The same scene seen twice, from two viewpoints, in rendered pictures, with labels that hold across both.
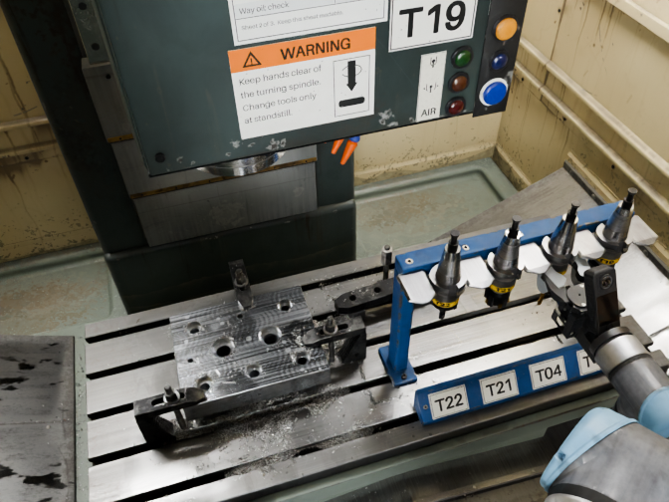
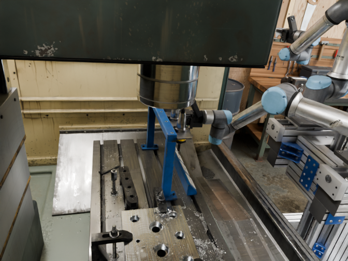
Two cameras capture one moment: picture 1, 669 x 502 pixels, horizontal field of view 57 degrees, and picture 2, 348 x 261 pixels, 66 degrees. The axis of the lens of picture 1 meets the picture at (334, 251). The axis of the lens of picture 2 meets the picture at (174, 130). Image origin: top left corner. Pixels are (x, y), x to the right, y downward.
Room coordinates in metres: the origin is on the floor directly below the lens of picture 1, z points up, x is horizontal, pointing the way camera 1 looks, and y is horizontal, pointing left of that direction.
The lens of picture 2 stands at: (0.75, 0.83, 1.71)
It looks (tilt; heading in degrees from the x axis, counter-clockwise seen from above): 26 degrees down; 269
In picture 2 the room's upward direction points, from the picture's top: 6 degrees clockwise
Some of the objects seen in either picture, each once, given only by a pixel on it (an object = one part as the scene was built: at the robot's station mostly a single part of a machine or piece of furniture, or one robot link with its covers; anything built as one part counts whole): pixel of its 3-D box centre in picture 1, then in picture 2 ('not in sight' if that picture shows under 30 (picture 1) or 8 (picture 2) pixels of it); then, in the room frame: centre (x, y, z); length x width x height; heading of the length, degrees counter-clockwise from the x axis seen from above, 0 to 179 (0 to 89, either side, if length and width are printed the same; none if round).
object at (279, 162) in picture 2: not in sight; (298, 156); (-0.06, -0.62, 0.89); 0.36 x 0.10 x 0.09; 10
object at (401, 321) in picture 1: (400, 322); (168, 170); (0.74, -0.13, 1.05); 0.10 x 0.05 x 0.30; 16
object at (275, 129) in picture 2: not in sight; (302, 129); (-0.04, -0.64, 1.07); 0.40 x 0.13 x 0.09; 10
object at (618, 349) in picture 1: (622, 355); (206, 116); (0.57, -0.46, 1.17); 0.08 x 0.05 x 0.08; 106
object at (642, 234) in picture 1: (638, 232); not in sight; (0.81, -0.57, 1.21); 0.07 x 0.05 x 0.01; 16
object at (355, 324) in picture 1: (334, 339); (159, 204); (0.76, 0.01, 0.97); 0.13 x 0.03 x 0.15; 106
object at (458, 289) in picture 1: (447, 280); (180, 129); (0.70, -0.19, 1.21); 0.06 x 0.06 x 0.03
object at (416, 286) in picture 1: (417, 288); (184, 135); (0.69, -0.14, 1.21); 0.07 x 0.05 x 0.01; 16
